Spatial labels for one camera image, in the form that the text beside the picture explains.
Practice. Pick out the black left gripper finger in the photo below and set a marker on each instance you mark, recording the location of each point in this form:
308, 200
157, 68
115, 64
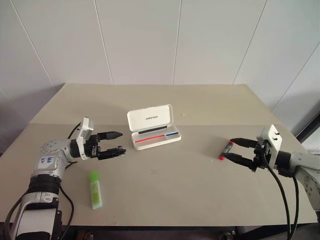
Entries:
112, 152
111, 135

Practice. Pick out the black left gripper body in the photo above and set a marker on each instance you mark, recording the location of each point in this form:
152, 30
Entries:
92, 148

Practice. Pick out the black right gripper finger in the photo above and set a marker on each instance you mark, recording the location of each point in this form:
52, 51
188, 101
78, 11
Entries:
246, 143
241, 160

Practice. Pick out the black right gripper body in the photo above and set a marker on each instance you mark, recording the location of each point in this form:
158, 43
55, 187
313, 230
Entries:
261, 156

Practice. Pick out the red and black marker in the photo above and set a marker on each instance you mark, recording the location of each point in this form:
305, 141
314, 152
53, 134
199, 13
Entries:
226, 150

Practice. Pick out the white plastic pencil case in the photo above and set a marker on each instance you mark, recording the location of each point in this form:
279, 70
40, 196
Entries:
150, 117

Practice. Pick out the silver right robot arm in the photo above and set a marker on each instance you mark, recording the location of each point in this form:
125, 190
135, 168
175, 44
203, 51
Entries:
305, 160

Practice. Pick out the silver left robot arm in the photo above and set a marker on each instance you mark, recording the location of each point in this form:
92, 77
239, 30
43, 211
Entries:
56, 172

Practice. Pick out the white handwritten label sticker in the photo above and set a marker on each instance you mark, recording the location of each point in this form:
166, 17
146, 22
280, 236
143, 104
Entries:
45, 161

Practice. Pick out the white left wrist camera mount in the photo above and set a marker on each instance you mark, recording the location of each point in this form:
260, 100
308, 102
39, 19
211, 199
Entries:
83, 132

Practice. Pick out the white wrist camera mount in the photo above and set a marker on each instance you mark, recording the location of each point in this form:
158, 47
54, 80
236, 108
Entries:
83, 132
272, 140

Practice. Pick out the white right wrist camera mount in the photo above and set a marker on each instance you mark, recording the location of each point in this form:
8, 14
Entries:
272, 140

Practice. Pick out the black door frame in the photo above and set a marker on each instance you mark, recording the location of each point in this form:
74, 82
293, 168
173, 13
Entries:
308, 130

